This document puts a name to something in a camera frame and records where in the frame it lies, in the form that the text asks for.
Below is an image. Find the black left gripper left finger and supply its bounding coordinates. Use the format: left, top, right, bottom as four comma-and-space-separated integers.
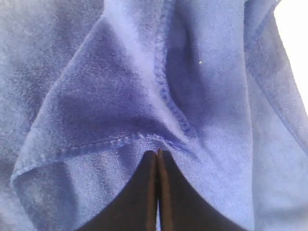
78, 151, 157, 231

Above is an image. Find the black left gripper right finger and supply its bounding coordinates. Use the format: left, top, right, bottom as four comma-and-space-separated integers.
157, 150, 243, 231

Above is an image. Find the blue towel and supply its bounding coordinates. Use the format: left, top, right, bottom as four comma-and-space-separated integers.
0, 0, 308, 231

